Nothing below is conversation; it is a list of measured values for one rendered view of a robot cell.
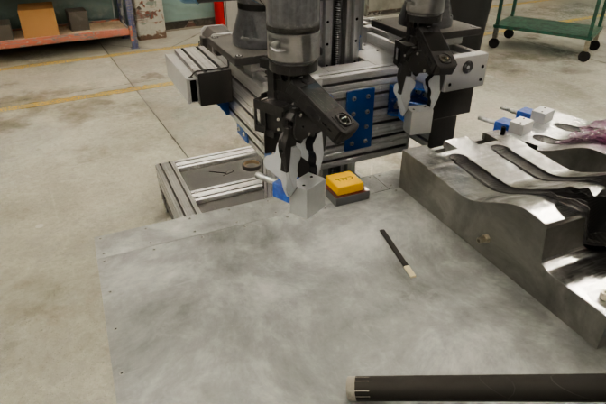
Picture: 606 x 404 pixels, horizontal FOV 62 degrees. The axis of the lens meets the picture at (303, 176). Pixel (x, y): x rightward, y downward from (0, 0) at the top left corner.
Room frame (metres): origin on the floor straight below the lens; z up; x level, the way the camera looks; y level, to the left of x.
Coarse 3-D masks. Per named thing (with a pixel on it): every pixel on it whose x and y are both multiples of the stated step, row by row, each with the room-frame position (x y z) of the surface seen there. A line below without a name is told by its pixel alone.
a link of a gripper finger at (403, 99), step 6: (408, 78) 1.01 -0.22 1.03; (396, 84) 1.06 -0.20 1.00; (408, 84) 1.01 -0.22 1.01; (414, 84) 1.02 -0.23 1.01; (396, 90) 1.05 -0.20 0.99; (402, 90) 1.01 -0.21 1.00; (408, 90) 1.02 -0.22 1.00; (402, 96) 1.01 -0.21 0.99; (408, 96) 1.02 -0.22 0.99; (402, 102) 1.01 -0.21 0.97; (408, 102) 1.02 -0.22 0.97; (402, 108) 1.02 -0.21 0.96; (408, 108) 1.02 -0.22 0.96; (402, 114) 1.02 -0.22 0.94
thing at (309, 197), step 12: (264, 180) 0.76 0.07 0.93; (276, 180) 0.73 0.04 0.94; (300, 180) 0.71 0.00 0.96; (312, 180) 0.71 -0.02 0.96; (324, 180) 0.71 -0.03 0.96; (276, 192) 0.72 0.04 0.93; (300, 192) 0.68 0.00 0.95; (312, 192) 0.69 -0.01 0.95; (324, 192) 0.71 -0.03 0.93; (300, 204) 0.68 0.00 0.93; (312, 204) 0.69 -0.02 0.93; (324, 204) 0.71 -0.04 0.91; (300, 216) 0.68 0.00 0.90
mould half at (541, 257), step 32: (416, 160) 0.91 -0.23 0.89; (448, 160) 0.91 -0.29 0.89; (480, 160) 0.92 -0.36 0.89; (544, 160) 0.92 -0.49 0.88; (416, 192) 0.90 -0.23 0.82; (448, 192) 0.82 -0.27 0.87; (480, 192) 0.79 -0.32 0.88; (448, 224) 0.80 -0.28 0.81; (480, 224) 0.73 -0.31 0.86; (512, 224) 0.67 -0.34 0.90; (544, 224) 0.62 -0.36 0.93; (576, 224) 0.64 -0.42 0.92; (512, 256) 0.66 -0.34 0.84; (544, 256) 0.61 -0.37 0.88; (576, 256) 0.63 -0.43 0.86; (544, 288) 0.60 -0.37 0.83; (576, 288) 0.56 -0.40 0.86; (576, 320) 0.54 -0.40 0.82
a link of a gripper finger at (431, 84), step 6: (426, 78) 1.04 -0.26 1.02; (432, 78) 1.03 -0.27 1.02; (438, 78) 1.03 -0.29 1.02; (426, 84) 1.04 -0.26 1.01; (432, 84) 1.03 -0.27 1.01; (438, 84) 1.03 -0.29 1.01; (426, 90) 1.07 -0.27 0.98; (432, 90) 1.03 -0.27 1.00; (438, 90) 1.03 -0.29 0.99; (432, 96) 1.03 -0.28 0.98; (432, 102) 1.03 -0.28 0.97; (432, 108) 1.04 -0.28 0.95
